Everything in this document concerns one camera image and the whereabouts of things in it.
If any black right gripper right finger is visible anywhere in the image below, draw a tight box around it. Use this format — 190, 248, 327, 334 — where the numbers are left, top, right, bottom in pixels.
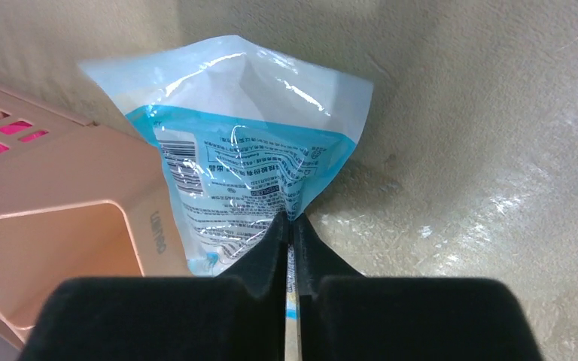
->
294, 216, 542, 360

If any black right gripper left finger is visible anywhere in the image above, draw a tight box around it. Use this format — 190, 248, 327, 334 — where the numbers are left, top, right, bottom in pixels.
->
20, 213, 289, 360

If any blue wet wipes pack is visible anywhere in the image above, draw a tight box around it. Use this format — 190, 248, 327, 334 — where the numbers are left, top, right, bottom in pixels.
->
79, 35, 373, 276

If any peach desk file organizer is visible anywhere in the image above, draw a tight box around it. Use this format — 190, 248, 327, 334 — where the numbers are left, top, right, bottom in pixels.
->
0, 84, 190, 348

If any pink item in organizer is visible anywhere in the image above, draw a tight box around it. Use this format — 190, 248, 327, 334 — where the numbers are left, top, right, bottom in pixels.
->
0, 117, 50, 155

